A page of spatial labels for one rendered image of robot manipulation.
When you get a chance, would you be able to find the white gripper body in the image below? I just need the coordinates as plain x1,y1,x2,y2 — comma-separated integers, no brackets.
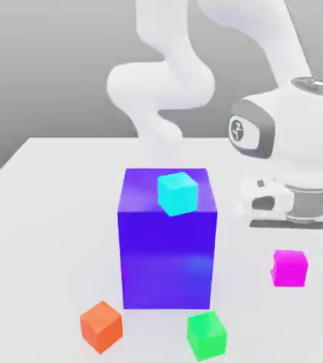
247,218,323,240

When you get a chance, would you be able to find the small magenta cube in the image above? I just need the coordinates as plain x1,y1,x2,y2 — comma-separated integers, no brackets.
270,250,310,288

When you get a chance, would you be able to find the small cyan cube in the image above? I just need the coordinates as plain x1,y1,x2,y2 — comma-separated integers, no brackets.
157,171,199,218

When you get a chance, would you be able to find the small green cube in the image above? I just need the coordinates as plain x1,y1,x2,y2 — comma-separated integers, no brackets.
185,310,228,363

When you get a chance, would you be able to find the small orange cube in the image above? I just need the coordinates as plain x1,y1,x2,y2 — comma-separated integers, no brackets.
79,300,124,355

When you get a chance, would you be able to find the large purple box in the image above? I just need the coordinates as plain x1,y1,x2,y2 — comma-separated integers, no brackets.
117,167,218,311

